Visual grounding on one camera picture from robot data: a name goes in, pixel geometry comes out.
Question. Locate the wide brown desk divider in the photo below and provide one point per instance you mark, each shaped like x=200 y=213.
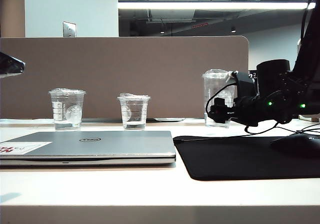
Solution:
x=150 y=66

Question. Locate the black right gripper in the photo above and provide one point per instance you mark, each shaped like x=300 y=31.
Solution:
x=246 y=110

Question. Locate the tall clear plastic cup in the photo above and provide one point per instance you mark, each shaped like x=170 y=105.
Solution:
x=217 y=88

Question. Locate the grey divider foot bracket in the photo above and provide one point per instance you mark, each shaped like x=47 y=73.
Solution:
x=169 y=119

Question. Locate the black computer mouse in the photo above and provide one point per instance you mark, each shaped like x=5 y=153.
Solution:
x=297 y=145

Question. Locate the pale blue paper sheet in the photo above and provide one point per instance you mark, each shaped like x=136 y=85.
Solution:
x=25 y=120

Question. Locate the black mouse pad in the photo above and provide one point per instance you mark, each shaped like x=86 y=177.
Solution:
x=237 y=159

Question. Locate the black sign with numeral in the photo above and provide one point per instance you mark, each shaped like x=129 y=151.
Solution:
x=254 y=76

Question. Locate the metal wall switch plate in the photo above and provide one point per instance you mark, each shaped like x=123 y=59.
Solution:
x=69 y=29

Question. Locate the white red laptop sticker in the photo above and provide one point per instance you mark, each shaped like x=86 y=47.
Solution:
x=26 y=147

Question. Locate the silver closed laptop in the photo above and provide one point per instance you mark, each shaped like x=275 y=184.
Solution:
x=112 y=146

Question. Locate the white-edged brown desk divider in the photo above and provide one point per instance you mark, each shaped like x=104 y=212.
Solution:
x=308 y=118

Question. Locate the black ceiling spotlight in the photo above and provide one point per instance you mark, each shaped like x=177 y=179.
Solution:
x=233 y=29

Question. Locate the medium clear plastic cup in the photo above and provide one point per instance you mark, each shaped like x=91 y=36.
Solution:
x=67 y=111

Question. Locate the small clear plastic cup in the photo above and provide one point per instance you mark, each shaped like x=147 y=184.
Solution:
x=133 y=113

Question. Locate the long linear ceiling light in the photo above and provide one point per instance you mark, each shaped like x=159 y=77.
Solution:
x=212 y=5

